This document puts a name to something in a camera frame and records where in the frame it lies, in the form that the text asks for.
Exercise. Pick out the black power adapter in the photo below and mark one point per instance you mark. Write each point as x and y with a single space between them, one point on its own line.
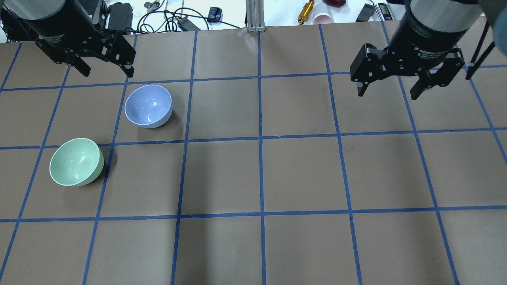
120 16

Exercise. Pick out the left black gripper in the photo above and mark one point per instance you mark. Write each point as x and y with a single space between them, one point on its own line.
56 31

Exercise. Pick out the gold cylindrical tool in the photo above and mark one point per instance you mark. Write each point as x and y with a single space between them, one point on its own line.
305 12

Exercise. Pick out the red mango fruit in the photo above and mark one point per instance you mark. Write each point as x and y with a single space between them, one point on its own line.
335 3

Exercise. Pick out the blue bowl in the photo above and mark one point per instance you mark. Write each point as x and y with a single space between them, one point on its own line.
149 106

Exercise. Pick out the green bowl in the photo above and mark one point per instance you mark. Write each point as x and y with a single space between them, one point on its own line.
77 162

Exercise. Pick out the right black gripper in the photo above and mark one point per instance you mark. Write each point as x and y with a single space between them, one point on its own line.
425 42

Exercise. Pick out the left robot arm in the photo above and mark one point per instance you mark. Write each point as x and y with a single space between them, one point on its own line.
20 6

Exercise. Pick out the aluminium frame post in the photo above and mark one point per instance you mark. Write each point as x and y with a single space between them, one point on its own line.
255 16

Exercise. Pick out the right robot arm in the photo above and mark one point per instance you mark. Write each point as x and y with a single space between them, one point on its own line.
466 12

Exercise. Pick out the small blue black device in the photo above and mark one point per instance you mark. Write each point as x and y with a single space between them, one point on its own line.
214 15

